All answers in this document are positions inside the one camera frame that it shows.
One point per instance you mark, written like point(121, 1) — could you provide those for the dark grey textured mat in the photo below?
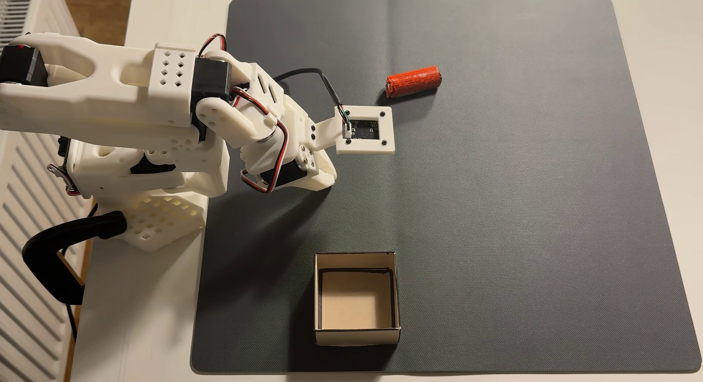
point(549, 234)

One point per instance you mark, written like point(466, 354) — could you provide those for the white square camera mount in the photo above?
point(385, 146)

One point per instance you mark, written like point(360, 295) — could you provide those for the small open cardboard box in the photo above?
point(357, 305)

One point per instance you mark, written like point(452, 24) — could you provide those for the black table clamp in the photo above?
point(49, 250)

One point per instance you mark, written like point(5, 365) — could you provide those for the white radiator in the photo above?
point(22, 316)

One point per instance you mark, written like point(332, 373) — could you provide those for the red printed candy roll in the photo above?
point(412, 82)

